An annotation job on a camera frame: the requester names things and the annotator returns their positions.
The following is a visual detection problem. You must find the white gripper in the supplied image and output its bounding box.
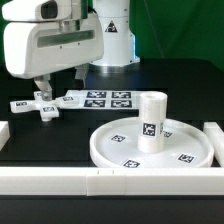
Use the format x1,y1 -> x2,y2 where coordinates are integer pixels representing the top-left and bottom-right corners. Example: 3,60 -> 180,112
3,13 -> 104,101

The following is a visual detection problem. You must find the white cross-shaped table base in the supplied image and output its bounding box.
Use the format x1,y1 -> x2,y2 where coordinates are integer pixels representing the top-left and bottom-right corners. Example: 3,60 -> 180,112
10,91 -> 80,122

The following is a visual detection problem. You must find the white round table top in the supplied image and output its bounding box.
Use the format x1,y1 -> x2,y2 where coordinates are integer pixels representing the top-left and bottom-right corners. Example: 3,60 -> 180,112
90,117 -> 214,168

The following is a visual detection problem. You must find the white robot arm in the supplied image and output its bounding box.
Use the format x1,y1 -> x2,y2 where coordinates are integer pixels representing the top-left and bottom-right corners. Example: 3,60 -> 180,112
2,0 -> 138,101

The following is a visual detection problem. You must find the white marker sheet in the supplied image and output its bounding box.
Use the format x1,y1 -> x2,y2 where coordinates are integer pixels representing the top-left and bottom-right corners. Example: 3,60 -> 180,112
58,89 -> 148,110

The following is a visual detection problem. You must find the white left fence block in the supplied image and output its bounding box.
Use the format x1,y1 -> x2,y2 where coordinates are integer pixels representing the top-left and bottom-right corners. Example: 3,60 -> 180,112
0,121 -> 10,151

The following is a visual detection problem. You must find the white fence block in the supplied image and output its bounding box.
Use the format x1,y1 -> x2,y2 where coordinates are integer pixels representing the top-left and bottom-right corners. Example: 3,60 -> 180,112
0,121 -> 10,151
203,122 -> 224,168

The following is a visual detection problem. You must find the white front fence bar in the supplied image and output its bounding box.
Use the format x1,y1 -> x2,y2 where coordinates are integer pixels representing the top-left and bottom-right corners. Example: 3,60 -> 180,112
0,167 -> 224,196

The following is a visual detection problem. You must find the white right fence block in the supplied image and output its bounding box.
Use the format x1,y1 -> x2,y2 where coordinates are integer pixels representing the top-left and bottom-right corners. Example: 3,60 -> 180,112
203,122 -> 224,168

